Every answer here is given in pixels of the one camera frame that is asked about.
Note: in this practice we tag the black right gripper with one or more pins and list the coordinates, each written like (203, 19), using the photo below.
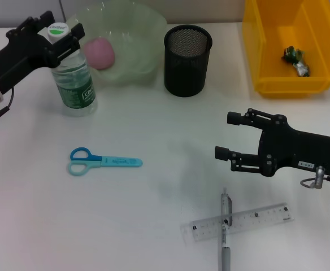
(300, 149)

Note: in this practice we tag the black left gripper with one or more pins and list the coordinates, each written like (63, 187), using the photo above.
(23, 53)

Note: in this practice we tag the pink peach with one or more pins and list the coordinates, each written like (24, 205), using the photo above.
(100, 55)

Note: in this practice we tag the clear green-label water bottle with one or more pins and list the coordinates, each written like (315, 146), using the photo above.
(74, 90)

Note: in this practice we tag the green plastic wrapper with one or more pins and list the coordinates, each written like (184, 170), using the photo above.
(296, 60)

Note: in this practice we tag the blue capped scissors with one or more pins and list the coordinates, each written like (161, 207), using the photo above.
(119, 162)

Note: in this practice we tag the black mesh pen holder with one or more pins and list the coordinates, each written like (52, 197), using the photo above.
(186, 70)

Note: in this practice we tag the translucent green fruit bowl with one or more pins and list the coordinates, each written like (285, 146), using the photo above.
(142, 42)

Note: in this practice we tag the transparent plastic ruler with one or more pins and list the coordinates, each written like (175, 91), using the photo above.
(252, 223)

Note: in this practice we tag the grey clear pen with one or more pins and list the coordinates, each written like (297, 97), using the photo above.
(225, 254)

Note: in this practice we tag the yellow plastic bin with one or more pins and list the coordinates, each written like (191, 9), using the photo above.
(266, 56)

